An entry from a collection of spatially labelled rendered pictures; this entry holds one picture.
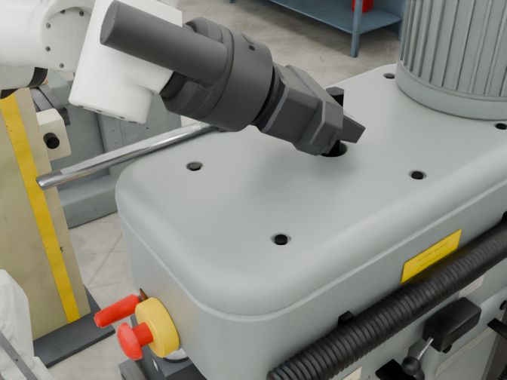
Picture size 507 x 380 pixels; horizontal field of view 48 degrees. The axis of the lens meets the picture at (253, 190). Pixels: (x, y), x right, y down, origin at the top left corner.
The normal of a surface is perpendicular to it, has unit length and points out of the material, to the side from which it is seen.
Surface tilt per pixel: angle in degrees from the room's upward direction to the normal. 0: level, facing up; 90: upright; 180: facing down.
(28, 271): 90
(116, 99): 64
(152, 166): 0
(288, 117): 90
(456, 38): 90
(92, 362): 0
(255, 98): 83
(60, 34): 81
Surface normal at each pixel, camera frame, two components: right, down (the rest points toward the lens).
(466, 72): -0.47, 0.53
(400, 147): -0.02, -0.80
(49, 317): 0.59, 0.46
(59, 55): 0.77, 0.22
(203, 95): 0.27, 0.66
